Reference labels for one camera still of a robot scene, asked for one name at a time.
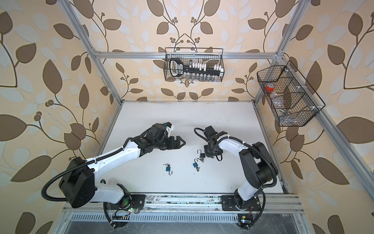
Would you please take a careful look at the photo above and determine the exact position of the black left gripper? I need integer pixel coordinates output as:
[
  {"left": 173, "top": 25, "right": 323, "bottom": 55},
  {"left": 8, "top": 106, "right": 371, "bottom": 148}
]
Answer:
[{"left": 153, "top": 135, "right": 187, "bottom": 149}]

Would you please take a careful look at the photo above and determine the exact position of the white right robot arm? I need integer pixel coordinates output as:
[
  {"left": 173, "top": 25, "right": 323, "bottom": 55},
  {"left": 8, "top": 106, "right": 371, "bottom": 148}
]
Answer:
[{"left": 194, "top": 126, "right": 279, "bottom": 211}]

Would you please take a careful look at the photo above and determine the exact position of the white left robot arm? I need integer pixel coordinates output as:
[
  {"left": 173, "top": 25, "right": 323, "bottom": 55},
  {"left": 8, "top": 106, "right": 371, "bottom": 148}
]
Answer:
[{"left": 59, "top": 122, "right": 186, "bottom": 208}]

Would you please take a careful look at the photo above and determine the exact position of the black padlock with keys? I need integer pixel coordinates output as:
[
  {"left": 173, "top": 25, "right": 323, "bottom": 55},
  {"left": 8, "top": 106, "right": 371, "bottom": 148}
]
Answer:
[{"left": 197, "top": 149, "right": 206, "bottom": 162}]

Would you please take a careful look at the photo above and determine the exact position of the blue padlock with keys right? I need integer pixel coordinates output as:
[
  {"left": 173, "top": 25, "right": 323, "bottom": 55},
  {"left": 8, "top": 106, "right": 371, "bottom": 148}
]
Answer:
[{"left": 193, "top": 159, "right": 200, "bottom": 172}]

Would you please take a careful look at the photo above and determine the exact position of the blue padlock with keys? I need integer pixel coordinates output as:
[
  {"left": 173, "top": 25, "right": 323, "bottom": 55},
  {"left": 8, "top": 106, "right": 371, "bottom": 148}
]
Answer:
[
  {"left": 164, "top": 163, "right": 173, "bottom": 176},
  {"left": 193, "top": 159, "right": 200, "bottom": 172}
]

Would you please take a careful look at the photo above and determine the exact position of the blue padlock with keys left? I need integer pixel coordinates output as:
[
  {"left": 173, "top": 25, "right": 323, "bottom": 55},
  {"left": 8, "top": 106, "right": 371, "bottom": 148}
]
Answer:
[{"left": 164, "top": 163, "right": 173, "bottom": 176}]

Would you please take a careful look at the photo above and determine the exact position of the red capped clear bottle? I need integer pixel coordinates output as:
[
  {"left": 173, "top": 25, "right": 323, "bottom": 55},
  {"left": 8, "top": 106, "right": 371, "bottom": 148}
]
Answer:
[{"left": 265, "top": 83, "right": 288, "bottom": 102}]

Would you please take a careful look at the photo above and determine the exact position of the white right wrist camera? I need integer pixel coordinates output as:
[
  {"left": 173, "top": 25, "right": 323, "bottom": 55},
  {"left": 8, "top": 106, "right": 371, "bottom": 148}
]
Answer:
[{"left": 204, "top": 126, "right": 228, "bottom": 146}]

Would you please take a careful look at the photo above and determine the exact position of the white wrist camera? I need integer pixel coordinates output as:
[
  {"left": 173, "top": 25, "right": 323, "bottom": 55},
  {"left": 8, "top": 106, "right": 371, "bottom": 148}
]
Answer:
[
  {"left": 163, "top": 122, "right": 174, "bottom": 137},
  {"left": 204, "top": 126, "right": 228, "bottom": 146}
]

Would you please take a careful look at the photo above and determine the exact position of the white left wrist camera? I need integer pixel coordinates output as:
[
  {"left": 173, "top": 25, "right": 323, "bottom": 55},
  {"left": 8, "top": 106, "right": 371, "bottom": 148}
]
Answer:
[{"left": 163, "top": 122, "right": 174, "bottom": 137}]

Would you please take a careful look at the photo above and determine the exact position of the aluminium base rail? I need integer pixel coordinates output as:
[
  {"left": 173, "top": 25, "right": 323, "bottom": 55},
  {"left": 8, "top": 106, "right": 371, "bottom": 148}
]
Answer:
[{"left": 63, "top": 193, "right": 304, "bottom": 223}]

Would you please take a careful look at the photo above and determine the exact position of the black wire basket rear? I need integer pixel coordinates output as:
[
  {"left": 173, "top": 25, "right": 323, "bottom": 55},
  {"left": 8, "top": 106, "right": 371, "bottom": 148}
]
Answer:
[{"left": 164, "top": 46, "right": 225, "bottom": 82}]

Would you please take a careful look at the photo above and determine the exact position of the black wire basket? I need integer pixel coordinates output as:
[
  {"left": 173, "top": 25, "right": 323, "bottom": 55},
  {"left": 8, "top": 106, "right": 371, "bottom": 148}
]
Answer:
[
  {"left": 257, "top": 61, "right": 325, "bottom": 127},
  {"left": 164, "top": 46, "right": 225, "bottom": 82}
]

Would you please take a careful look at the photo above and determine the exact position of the black wire basket right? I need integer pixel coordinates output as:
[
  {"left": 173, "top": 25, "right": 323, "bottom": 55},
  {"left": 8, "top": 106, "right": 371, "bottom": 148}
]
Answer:
[{"left": 257, "top": 61, "right": 325, "bottom": 127}]

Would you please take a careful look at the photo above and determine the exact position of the aluminium frame profile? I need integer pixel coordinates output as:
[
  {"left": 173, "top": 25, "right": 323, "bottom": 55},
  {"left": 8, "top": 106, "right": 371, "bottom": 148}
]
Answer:
[{"left": 58, "top": 1, "right": 374, "bottom": 198}]

